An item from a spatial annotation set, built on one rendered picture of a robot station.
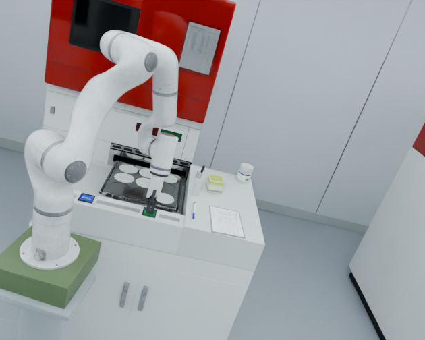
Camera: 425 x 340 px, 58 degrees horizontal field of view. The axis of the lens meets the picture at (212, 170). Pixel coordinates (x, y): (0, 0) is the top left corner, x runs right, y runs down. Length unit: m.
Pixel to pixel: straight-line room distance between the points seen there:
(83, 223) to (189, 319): 0.67
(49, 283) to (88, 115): 0.54
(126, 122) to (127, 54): 0.94
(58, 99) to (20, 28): 1.70
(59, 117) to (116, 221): 0.79
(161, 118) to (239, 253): 0.66
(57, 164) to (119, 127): 0.98
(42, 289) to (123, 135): 1.02
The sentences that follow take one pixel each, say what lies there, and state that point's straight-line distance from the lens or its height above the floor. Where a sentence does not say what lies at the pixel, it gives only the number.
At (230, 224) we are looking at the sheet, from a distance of 1.69.
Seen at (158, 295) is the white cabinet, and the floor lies 0.58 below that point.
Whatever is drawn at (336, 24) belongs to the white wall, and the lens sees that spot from 3.61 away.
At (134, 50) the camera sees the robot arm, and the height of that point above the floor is 1.63.
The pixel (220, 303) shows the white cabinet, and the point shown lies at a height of 0.61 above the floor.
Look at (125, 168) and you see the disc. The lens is 2.07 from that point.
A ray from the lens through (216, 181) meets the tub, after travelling 1.87.
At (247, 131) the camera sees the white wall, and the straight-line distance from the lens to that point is 3.66.
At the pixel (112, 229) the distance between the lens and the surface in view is 1.65.
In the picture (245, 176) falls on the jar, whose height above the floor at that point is 1.01.
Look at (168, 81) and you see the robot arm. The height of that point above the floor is 1.52.
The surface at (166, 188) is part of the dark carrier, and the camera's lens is 1.97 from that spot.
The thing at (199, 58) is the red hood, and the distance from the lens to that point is 1.92.
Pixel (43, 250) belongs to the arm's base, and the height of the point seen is 0.95.
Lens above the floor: 1.83
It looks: 24 degrees down
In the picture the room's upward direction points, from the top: 17 degrees clockwise
